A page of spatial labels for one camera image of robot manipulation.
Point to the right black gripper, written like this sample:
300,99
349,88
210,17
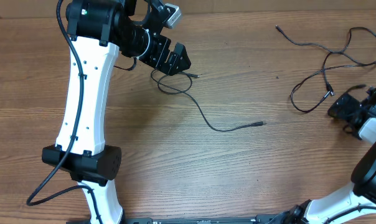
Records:
343,111

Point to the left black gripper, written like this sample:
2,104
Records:
159,63

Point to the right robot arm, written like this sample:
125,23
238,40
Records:
358,197

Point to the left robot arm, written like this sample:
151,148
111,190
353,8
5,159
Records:
97,33

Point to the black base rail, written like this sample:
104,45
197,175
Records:
258,219

